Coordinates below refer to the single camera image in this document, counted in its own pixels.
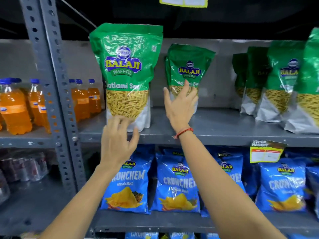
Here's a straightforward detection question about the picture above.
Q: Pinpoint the person's right hand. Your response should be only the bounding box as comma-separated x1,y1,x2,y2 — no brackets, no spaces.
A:
163,80,199,134

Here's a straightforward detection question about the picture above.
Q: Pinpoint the person's left hand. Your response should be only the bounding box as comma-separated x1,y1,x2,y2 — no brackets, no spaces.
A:
100,116,140,172

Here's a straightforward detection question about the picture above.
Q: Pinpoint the green snack packet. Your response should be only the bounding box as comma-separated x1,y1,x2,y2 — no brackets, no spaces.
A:
232,53,249,109
255,40,306,123
89,22,163,132
165,43,216,114
284,27,319,134
240,46,271,115

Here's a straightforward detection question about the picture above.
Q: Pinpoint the person's right forearm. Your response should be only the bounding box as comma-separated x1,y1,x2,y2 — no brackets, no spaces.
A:
174,129,287,239

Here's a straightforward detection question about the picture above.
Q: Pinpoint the person's left forearm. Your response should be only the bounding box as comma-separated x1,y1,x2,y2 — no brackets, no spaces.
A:
39,164,124,239

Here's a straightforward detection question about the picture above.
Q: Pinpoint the grey metal shelf rack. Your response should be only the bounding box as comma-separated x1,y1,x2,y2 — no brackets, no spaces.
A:
39,0,319,239
0,0,76,237

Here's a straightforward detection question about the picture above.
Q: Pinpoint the yellow shelf price tag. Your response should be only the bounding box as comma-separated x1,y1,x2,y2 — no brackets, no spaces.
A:
159,0,208,8
250,140,287,164

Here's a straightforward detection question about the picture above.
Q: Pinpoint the row of blue chips packets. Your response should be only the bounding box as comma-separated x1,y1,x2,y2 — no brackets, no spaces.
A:
125,232,313,239
100,144,319,220

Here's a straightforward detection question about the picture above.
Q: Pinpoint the shrink-wrapped pack of cans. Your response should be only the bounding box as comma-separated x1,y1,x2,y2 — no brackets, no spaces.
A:
0,152,49,182

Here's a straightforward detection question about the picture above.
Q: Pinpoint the row of orange drink bottles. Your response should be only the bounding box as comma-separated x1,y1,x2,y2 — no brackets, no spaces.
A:
0,78,102,135

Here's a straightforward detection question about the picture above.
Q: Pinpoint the red thread bracelet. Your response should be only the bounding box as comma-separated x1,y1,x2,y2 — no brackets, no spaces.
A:
173,127,194,140

